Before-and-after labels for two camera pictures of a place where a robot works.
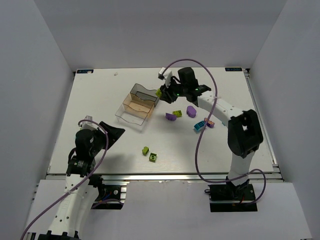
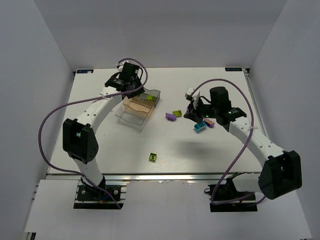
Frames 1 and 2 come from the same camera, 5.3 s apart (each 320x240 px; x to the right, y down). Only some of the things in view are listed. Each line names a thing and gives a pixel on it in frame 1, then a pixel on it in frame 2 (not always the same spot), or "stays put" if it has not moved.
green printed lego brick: [178, 113] stays put
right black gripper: [170, 93] to [193, 113]
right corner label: [233, 69] stays put
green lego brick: [158, 93] to [151, 97]
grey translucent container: [145, 94] stays put
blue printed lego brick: [199, 125] stays put
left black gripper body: [102, 136] to [135, 90]
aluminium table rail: [170, 177] stays put
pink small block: [209, 123] stays put
